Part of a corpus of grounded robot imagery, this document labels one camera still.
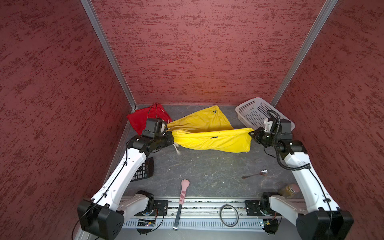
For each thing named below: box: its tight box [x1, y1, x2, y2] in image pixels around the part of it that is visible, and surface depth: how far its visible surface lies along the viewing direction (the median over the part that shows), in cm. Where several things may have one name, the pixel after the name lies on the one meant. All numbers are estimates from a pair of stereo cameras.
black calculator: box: [130, 156, 154, 182], surface depth 86 cm
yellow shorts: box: [166, 105, 255, 153], surface depth 83 cm
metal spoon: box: [241, 169, 269, 180], surface depth 87 cm
